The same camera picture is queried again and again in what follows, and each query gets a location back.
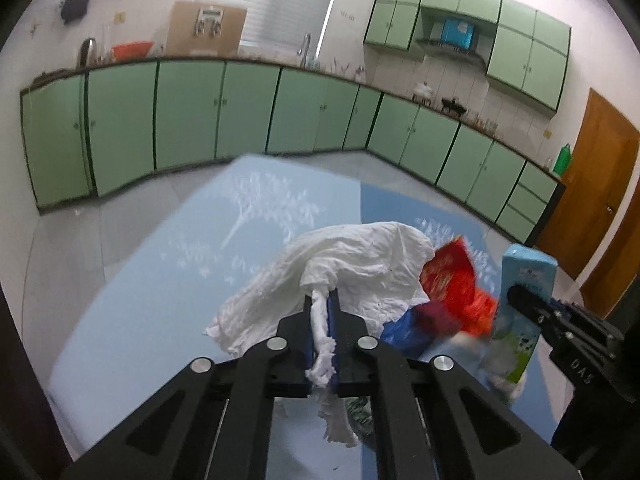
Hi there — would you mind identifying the tall chrome faucet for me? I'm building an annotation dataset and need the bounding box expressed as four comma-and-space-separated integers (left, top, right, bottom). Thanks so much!
77, 36, 102, 69

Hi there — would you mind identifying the brown cardboard box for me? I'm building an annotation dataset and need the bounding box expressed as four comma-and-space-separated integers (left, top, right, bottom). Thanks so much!
165, 1, 248, 56

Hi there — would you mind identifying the blue plastic bag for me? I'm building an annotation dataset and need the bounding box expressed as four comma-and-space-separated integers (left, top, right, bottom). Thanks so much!
380, 307, 436, 357

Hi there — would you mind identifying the white plastic bag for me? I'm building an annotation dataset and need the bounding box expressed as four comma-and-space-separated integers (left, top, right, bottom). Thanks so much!
202, 221, 436, 448

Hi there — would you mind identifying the row of green base cabinets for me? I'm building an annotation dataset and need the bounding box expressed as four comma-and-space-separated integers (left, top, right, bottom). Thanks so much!
20, 55, 566, 247

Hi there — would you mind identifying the orange snack packet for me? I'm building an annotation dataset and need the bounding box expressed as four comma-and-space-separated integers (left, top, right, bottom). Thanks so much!
460, 287, 501, 337

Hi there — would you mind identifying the red plastic basin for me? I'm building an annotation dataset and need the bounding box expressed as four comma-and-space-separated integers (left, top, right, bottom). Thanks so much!
111, 41, 153, 64

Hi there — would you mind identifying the red snack packet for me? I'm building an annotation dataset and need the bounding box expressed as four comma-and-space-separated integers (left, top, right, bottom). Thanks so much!
419, 237, 478, 318

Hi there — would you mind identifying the range hood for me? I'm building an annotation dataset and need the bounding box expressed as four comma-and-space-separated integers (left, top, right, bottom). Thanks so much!
414, 7, 488, 68

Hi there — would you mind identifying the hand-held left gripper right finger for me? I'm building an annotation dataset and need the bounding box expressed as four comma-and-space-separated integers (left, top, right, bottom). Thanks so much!
326, 287, 581, 480

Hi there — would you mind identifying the wooden door with handle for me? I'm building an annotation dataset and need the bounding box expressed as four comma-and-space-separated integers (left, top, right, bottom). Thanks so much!
534, 87, 640, 281

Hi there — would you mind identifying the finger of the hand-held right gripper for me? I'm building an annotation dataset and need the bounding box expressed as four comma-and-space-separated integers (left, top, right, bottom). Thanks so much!
506, 284, 621, 361

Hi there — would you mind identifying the green thermos jug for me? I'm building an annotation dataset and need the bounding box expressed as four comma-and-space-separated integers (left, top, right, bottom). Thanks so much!
552, 143, 574, 177

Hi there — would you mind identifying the row of green wall cabinets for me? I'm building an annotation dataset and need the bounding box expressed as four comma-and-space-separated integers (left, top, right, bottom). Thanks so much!
362, 0, 572, 112

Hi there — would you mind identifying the light blue milk carton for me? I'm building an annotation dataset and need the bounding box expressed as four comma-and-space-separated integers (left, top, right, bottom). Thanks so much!
480, 244, 559, 387

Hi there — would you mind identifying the dark hanging cloth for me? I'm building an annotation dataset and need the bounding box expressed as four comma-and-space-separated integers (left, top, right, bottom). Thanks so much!
60, 0, 92, 25

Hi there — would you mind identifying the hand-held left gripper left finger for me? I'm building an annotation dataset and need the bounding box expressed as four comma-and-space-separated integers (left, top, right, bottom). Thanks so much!
60, 295, 315, 480

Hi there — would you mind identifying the blue tablecloth with white print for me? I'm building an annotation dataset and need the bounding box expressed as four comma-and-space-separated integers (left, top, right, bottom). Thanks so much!
47, 154, 556, 480

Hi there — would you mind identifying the white window blind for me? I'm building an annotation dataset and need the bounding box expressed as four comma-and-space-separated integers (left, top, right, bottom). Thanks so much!
197, 0, 346, 56

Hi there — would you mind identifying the plain wooden door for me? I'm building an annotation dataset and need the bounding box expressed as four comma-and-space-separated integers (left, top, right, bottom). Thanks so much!
575, 240, 640, 322

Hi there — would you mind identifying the green printed packet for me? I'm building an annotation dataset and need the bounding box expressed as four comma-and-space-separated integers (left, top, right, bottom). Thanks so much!
345, 395, 377, 443

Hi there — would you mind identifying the maroon small box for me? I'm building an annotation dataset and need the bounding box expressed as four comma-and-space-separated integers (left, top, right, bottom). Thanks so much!
412, 302, 463, 338

